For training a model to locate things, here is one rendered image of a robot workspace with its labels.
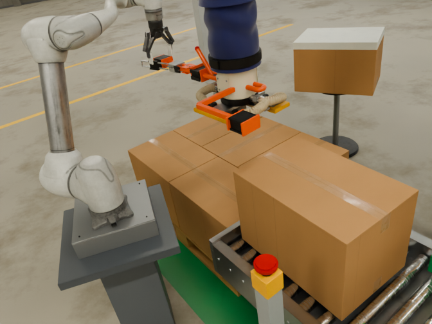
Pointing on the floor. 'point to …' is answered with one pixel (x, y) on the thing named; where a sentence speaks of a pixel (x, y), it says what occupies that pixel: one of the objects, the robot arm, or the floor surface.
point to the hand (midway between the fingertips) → (161, 58)
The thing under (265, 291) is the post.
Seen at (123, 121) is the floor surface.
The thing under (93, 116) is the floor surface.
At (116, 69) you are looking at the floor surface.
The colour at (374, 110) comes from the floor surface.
